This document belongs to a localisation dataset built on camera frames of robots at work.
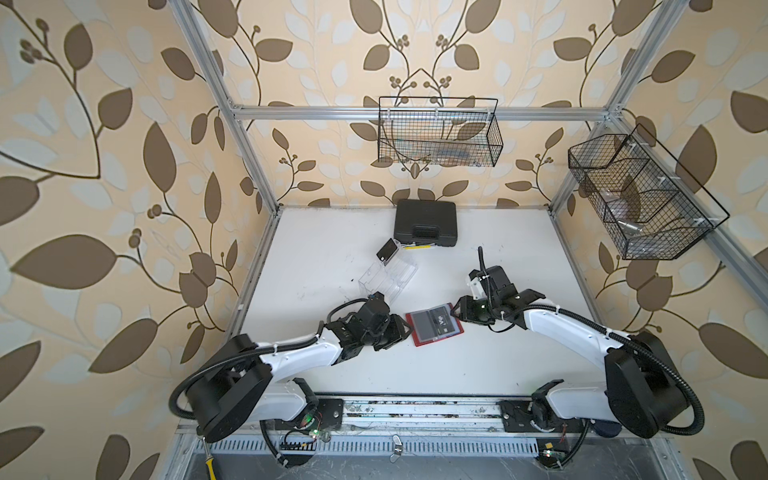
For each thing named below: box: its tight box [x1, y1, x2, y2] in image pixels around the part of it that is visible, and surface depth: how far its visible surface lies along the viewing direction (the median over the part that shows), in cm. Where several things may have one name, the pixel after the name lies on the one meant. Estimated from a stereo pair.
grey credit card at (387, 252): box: [375, 237, 399, 266], surface depth 98 cm
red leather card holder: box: [405, 303, 465, 347], surface depth 91 cm
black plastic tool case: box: [394, 199, 458, 247], surface depth 113 cm
